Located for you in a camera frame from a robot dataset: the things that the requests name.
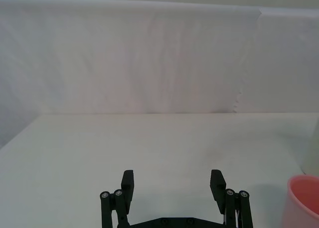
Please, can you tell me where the cream vacuum bottle steel neck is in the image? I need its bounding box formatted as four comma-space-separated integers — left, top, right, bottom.
301, 118, 319, 176

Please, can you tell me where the white table cloth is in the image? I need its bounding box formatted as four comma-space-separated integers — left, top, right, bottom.
0, 112, 319, 228

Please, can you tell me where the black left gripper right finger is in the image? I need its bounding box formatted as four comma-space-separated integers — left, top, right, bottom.
210, 169, 254, 228

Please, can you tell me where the white curtain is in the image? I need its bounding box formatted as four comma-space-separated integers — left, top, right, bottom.
0, 0, 319, 149

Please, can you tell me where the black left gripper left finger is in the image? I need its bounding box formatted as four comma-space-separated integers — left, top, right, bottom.
99, 170, 136, 228

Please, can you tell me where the pink cup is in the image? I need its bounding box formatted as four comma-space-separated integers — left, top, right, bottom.
286, 174, 319, 228

